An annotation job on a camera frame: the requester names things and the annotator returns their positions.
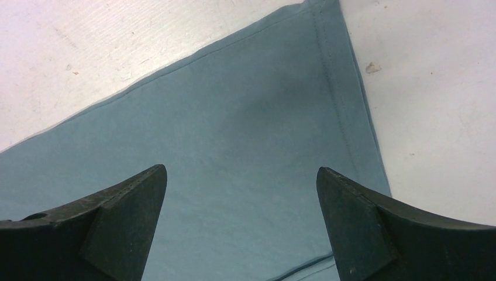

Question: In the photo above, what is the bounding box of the teal blue t-shirt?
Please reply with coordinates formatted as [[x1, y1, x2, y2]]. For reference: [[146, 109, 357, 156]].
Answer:
[[1, 1, 390, 280]]

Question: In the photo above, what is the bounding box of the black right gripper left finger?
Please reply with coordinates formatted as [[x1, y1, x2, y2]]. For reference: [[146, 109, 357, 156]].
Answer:
[[1, 164, 167, 280]]

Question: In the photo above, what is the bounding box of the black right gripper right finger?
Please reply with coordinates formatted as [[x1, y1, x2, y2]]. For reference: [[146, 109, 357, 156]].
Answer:
[[316, 167, 495, 280]]

